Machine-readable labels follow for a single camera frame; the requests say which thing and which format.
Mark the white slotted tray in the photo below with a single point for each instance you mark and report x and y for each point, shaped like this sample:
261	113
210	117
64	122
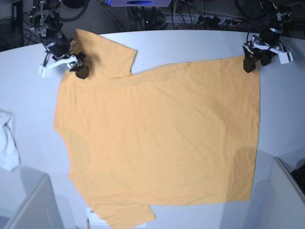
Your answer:
95	221

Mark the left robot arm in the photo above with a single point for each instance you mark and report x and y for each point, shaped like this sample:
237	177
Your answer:
275	15

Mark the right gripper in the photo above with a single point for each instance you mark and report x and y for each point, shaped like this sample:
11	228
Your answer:
59	53

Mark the grey box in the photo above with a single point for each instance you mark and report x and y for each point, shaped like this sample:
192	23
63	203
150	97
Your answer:
39	210
277	203

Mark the white cloth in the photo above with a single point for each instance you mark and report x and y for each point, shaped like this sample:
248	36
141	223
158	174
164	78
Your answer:
9	154

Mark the black keyboard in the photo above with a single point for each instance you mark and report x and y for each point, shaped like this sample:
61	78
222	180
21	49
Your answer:
299	177

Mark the grey box left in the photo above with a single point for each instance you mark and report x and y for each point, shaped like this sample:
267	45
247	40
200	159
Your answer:
39	210

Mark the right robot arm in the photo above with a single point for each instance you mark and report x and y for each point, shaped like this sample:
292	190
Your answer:
46	22

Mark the grey box right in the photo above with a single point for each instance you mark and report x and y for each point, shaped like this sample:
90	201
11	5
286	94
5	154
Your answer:
277	203

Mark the orange T-shirt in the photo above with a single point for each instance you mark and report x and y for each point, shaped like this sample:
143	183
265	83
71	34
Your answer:
178	134

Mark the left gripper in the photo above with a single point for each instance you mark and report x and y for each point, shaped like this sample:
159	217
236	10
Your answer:
268	41

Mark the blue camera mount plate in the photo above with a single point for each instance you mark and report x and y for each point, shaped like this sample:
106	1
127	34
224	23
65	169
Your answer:
129	3

